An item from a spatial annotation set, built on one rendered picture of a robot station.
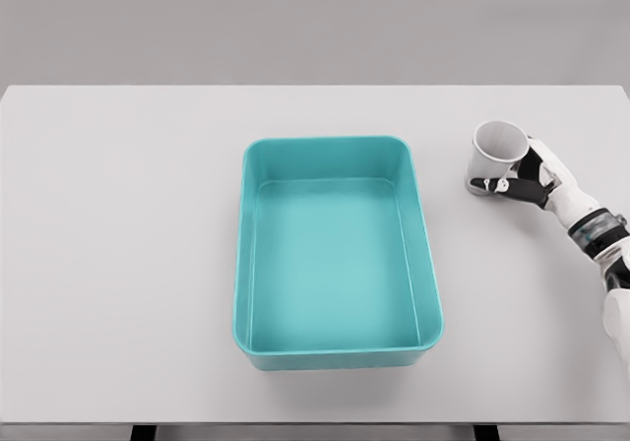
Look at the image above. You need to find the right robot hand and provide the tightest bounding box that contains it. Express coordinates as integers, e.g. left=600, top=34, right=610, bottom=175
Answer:
left=469, top=135, right=578, bottom=211

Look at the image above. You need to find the white paper cup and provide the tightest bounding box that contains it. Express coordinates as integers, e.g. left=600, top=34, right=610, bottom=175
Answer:
left=465, top=120, right=531, bottom=198

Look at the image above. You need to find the teal plastic basket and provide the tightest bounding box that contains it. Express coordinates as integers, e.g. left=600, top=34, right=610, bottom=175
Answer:
left=230, top=135, right=446, bottom=372

